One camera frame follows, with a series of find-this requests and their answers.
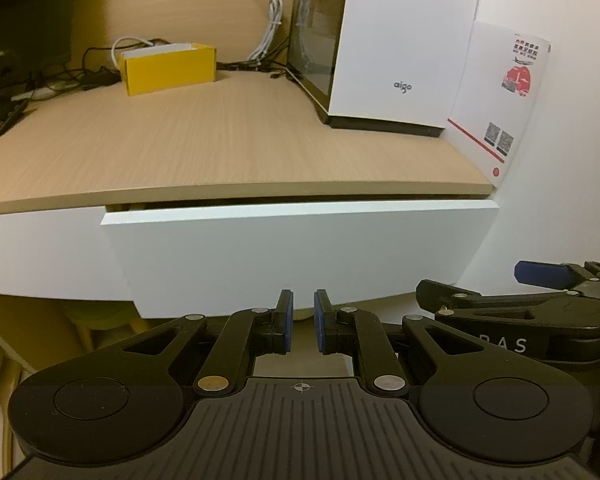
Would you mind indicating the white leaflet red print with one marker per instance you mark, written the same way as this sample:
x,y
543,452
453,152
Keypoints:
x,y
490,100

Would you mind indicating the black monitor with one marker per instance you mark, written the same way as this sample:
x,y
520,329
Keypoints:
x,y
20,10

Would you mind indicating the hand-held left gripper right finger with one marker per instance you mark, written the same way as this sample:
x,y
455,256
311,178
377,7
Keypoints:
x,y
321,325

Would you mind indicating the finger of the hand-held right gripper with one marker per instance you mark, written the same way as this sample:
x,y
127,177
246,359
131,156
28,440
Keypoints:
x,y
470,304
540,272

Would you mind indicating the yellow cardboard box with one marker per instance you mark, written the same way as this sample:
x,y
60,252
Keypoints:
x,y
170,72

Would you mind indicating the white computer case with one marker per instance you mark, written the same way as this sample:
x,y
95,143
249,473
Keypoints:
x,y
405,35

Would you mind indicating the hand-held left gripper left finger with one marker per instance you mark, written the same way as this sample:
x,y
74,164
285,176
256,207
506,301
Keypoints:
x,y
287,325

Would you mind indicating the white desk panel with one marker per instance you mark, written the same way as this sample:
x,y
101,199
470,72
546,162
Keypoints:
x,y
40,255

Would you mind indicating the white drawer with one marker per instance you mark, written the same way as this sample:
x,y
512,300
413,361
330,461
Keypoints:
x,y
290,250

